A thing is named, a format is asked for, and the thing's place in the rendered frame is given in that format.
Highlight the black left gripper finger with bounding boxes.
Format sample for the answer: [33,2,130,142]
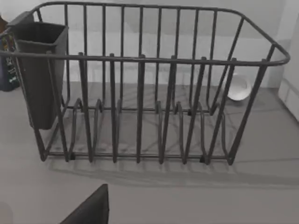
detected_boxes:
[59,183,110,224]

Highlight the dark grey cutlery holder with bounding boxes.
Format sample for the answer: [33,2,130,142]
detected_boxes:
[7,11,69,130]

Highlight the dark blue bottle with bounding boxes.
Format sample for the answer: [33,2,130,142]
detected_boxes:
[0,16,21,92]

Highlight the white bowl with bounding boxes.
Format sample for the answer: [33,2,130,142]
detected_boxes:
[227,73,252,101]

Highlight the dark grey wire dish rack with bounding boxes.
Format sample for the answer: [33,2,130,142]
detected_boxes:
[0,1,291,166]

